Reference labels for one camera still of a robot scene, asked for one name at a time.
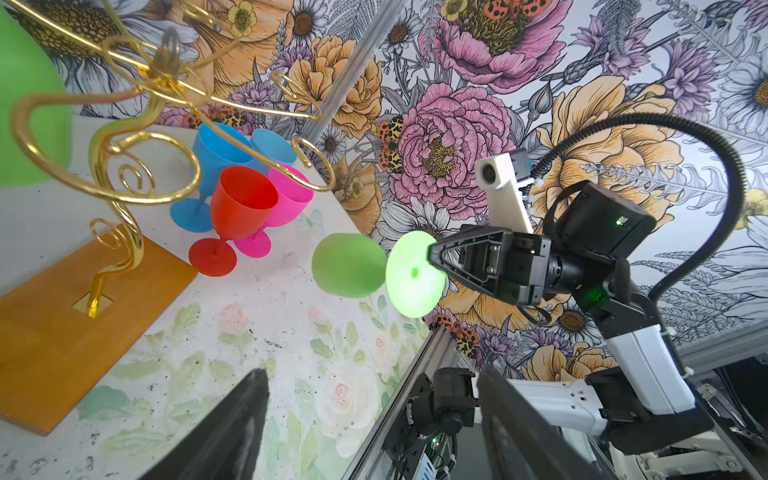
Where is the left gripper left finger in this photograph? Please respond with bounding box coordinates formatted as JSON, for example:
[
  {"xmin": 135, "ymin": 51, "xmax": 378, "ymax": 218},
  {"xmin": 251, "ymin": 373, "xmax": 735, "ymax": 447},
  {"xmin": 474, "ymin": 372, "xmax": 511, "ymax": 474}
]
[{"xmin": 142, "ymin": 369, "xmax": 269, "ymax": 479}]

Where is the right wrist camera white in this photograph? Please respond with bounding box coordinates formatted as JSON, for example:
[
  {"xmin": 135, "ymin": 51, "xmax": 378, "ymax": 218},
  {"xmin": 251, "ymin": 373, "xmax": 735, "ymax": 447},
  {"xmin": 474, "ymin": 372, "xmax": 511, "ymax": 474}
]
[{"xmin": 475, "ymin": 149, "xmax": 533, "ymax": 234}]

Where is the red wine glass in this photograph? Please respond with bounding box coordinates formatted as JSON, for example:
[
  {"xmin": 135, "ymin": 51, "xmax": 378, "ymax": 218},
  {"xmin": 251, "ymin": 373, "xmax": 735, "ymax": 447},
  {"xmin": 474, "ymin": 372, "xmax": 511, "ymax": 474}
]
[{"xmin": 189, "ymin": 166, "xmax": 278, "ymax": 277}]

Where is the gold wire rack wooden base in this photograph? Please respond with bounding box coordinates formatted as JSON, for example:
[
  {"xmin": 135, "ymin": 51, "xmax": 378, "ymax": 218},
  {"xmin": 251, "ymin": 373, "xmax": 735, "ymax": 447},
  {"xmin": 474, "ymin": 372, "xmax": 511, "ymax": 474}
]
[{"xmin": 0, "ymin": 0, "xmax": 337, "ymax": 437}]

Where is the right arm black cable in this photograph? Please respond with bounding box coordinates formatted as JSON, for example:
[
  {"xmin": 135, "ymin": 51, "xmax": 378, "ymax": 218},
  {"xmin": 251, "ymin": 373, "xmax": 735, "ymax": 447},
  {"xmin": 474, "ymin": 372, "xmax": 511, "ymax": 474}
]
[{"xmin": 530, "ymin": 112, "xmax": 747, "ymax": 304}]

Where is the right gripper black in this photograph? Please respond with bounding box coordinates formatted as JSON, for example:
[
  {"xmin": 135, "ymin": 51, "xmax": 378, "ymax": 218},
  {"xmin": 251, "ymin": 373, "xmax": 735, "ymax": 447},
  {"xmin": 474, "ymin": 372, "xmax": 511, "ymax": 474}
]
[{"xmin": 427, "ymin": 225, "xmax": 585, "ymax": 306}]

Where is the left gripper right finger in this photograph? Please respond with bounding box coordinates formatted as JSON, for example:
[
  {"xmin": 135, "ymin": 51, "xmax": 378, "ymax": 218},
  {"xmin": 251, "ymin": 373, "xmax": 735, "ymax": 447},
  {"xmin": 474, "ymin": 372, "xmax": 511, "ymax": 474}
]
[{"xmin": 476, "ymin": 369, "xmax": 606, "ymax": 479}]

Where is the pink wine glass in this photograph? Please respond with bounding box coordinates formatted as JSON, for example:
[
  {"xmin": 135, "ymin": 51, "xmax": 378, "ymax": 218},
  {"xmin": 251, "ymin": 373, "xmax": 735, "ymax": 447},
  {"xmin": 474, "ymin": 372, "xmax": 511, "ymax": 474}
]
[{"xmin": 234, "ymin": 169, "xmax": 314, "ymax": 258}]

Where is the green wine glass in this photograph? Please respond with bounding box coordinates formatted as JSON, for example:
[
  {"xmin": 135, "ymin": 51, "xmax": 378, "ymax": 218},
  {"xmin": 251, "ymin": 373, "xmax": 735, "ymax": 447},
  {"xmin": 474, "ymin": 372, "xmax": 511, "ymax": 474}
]
[
  {"xmin": 311, "ymin": 231, "xmax": 447, "ymax": 318},
  {"xmin": 0, "ymin": 8, "xmax": 74, "ymax": 188}
]

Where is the right aluminium frame post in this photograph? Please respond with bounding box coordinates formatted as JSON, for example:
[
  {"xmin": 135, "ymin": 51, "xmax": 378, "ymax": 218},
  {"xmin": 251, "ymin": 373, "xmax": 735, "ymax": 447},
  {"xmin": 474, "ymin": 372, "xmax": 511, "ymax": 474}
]
[{"xmin": 302, "ymin": 0, "xmax": 407, "ymax": 141}]

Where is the blue wine glass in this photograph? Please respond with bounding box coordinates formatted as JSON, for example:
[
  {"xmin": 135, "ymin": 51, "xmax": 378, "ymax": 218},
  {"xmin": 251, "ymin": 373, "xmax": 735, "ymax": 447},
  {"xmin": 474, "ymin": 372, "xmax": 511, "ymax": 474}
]
[
  {"xmin": 250, "ymin": 128, "xmax": 297, "ymax": 166},
  {"xmin": 170, "ymin": 125, "xmax": 253, "ymax": 233}
]

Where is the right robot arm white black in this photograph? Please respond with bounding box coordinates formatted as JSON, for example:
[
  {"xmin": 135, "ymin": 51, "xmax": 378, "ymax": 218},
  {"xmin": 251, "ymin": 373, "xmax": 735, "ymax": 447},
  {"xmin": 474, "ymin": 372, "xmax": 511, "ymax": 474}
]
[{"xmin": 416, "ymin": 181, "xmax": 713, "ymax": 455}]

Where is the aluminium front rail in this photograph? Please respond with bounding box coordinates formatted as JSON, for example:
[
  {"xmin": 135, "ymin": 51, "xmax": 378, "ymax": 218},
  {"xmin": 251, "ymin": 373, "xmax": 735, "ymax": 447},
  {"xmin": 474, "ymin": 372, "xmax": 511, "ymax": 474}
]
[{"xmin": 342, "ymin": 327, "xmax": 461, "ymax": 480}]

